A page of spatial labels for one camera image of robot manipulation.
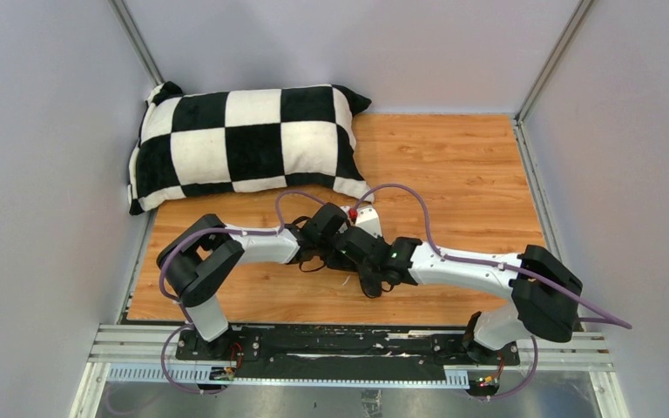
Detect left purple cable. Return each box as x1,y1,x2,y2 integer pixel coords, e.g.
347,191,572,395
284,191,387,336
158,190,335,397

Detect aluminium frame rail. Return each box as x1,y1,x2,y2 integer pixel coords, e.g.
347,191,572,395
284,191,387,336
71,323,629,417

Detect black white checkered pillow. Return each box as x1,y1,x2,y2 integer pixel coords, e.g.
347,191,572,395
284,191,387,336
127,82,371,215

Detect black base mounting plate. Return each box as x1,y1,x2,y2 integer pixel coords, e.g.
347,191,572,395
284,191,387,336
173,324,520,381

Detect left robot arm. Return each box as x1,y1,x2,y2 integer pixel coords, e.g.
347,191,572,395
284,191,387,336
156,203,349,360

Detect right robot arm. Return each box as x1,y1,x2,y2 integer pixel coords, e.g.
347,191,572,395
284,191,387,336
334,227,583,364

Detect purple cable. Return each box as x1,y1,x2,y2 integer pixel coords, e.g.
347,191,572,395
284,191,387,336
158,190,335,397
348,183,633,402

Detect black glasses case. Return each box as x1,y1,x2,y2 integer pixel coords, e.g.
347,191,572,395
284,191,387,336
358,270,383,299

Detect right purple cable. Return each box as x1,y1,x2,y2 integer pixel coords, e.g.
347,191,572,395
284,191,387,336
348,183,633,402

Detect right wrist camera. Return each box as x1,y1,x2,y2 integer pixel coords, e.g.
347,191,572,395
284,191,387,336
354,206,383,238

